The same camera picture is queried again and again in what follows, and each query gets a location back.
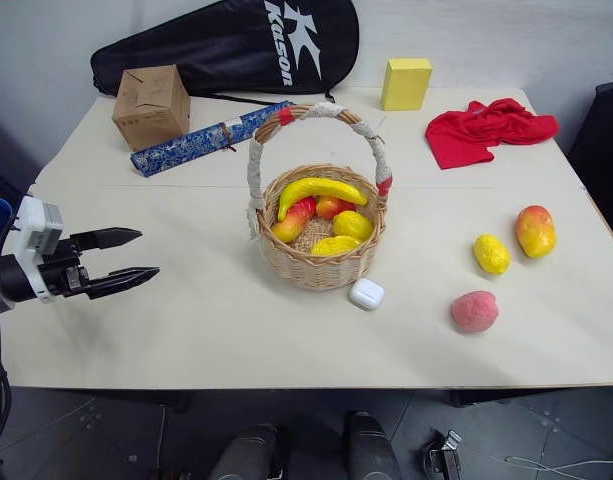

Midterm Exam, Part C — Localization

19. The thin white floor cable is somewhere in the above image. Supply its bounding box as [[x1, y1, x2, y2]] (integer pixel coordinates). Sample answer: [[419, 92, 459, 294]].
[[504, 452, 613, 476]]

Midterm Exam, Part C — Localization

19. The red toy apple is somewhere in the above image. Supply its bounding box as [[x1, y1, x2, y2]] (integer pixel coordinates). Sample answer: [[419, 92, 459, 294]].
[[315, 195, 357, 221]]

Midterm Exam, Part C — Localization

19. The black Kason racket bag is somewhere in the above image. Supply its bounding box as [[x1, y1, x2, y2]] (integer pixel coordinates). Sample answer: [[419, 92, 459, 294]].
[[89, 0, 361, 105]]

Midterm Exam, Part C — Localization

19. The long red-yellow toy mango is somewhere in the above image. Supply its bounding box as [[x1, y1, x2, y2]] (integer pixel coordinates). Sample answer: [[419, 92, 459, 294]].
[[271, 196, 318, 245]]

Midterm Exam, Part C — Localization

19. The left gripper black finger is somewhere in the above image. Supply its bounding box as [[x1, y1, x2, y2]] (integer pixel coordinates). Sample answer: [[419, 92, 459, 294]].
[[69, 226, 144, 252], [87, 266, 162, 301]]

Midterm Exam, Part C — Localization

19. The blue patterned scroll box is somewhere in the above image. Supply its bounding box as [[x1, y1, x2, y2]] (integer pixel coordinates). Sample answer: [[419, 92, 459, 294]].
[[129, 99, 296, 179]]

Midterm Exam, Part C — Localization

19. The dark grey rounded shape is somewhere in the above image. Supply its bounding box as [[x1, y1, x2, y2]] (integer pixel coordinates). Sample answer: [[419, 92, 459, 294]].
[[343, 410, 403, 480], [208, 423, 291, 480]]

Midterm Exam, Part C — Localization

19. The yellow rectangular block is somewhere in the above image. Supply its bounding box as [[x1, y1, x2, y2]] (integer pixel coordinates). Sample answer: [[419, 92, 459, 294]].
[[379, 57, 434, 112]]

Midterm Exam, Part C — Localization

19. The wicker basket with handle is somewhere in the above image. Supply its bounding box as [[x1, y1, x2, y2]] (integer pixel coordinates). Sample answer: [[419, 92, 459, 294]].
[[244, 102, 395, 291]]

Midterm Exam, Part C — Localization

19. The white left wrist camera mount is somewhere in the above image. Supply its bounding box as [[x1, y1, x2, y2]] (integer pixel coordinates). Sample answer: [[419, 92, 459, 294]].
[[10, 196, 65, 305]]

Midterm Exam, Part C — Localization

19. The metal clamp on floor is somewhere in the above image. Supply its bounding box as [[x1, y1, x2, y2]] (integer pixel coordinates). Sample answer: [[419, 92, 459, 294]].
[[425, 429, 463, 476]]

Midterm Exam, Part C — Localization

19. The round orange-yellow toy mango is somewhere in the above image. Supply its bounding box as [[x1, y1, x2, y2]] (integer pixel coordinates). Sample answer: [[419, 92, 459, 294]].
[[514, 204, 558, 260]]

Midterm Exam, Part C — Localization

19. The yellow toy lemon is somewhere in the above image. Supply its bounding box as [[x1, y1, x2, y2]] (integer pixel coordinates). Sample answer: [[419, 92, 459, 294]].
[[310, 234, 363, 257], [473, 233, 512, 276], [332, 210, 374, 241]]

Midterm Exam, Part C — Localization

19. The black table frame bar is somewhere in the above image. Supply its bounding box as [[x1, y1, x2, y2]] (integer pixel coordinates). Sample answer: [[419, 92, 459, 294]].
[[450, 387, 582, 407]]

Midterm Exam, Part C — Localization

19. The brown cardboard box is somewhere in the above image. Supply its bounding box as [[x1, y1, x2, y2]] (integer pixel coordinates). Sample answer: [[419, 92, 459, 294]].
[[111, 63, 192, 152]]

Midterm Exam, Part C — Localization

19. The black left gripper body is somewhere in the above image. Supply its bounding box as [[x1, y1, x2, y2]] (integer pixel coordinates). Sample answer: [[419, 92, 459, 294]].
[[36, 233, 95, 300]]

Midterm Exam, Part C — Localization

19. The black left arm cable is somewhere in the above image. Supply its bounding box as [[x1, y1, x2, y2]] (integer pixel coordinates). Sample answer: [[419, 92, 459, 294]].
[[0, 212, 15, 456]]

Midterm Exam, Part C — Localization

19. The white earbuds case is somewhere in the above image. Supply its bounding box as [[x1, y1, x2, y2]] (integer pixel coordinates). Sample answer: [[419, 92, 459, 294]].
[[348, 277, 386, 312]]

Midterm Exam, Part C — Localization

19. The yellow toy banana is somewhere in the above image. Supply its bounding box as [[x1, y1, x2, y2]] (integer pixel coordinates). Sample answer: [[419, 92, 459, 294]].
[[277, 177, 369, 223]]

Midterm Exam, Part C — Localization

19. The pink toy peach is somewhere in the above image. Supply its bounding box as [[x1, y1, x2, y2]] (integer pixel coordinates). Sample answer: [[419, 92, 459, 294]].
[[450, 290, 499, 334]]

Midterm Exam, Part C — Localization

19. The black chair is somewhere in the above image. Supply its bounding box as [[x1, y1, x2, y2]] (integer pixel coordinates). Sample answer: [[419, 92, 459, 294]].
[[567, 81, 613, 246]]

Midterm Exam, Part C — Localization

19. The red crumpled cloth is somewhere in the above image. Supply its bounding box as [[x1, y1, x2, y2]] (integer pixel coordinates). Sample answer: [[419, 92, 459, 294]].
[[424, 98, 561, 171]]

